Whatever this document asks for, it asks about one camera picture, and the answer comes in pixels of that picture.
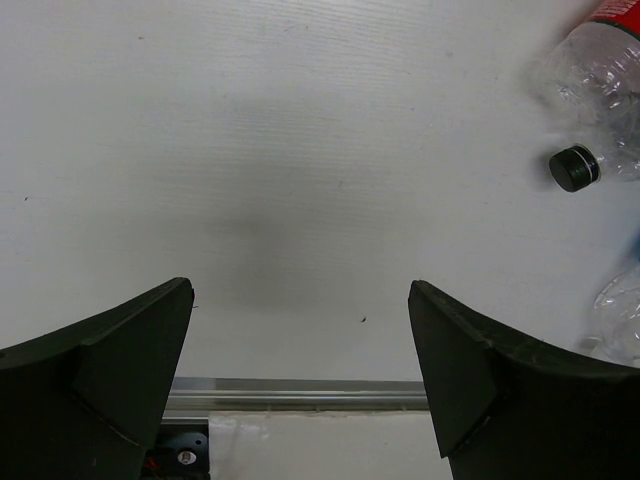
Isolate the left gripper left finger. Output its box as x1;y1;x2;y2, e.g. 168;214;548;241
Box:
1;277;194;479

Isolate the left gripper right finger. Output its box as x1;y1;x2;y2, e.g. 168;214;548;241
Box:
408;281;639;479

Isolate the blue label plastic bottle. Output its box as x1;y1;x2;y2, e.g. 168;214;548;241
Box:
585;239;639;369

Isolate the red label plastic bottle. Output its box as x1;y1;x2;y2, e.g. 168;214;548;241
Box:
532;1;639;153

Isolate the black label plastic bottle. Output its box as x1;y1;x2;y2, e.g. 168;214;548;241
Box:
548;120;639;193

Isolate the aluminium table edge rail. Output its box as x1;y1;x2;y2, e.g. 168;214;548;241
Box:
165;377;428;416

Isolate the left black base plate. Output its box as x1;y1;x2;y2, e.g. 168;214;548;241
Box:
139;420;211;480

